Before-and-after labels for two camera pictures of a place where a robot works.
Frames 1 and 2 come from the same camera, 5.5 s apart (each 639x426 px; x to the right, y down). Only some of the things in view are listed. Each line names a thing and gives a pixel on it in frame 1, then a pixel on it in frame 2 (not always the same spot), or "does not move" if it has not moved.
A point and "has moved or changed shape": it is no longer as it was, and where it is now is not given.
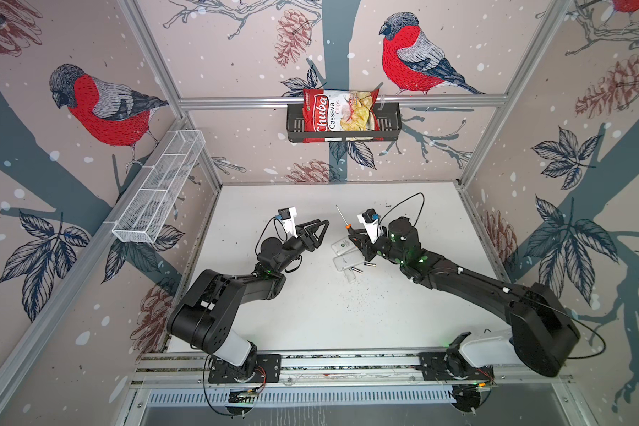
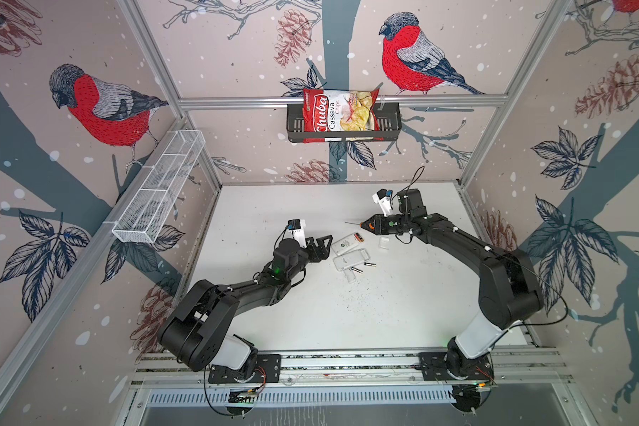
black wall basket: (390, 117) does not move
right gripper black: (365, 245) → (377, 224)
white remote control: (343, 246) does not move
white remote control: (349, 259) does not move
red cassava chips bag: (340, 110) does not move
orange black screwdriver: (349, 226) has moved or changed shape
